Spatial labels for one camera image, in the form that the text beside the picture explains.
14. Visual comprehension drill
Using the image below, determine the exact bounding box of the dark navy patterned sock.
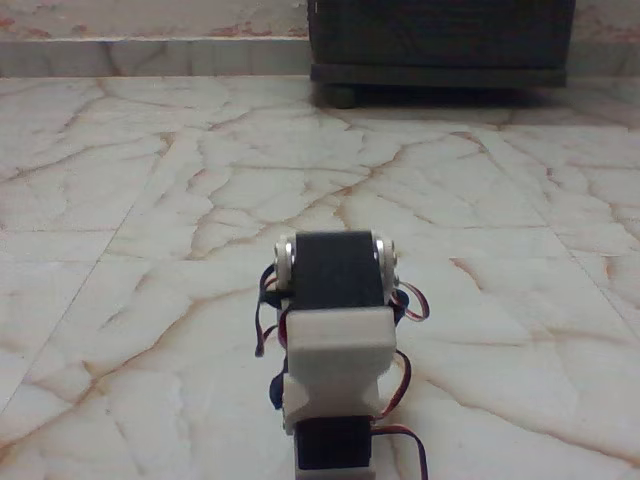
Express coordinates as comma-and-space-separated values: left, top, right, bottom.
268, 373, 287, 410

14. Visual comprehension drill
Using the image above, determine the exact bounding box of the round dark cabinet foot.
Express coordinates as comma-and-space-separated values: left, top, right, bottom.
329, 85, 357, 109

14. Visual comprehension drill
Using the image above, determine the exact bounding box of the dark wooden cabinet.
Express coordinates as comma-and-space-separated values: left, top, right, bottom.
305, 0, 577, 91

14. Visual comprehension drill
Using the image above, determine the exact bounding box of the dark looped servo cable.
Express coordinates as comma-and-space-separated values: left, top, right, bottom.
253, 268, 282, 358

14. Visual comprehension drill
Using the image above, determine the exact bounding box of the red and white servo cable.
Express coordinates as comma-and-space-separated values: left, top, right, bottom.
393, 280, 432, 325

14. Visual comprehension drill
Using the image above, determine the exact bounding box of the black and brown servo cable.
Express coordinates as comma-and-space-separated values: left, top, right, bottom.
370, 348, 432, 480

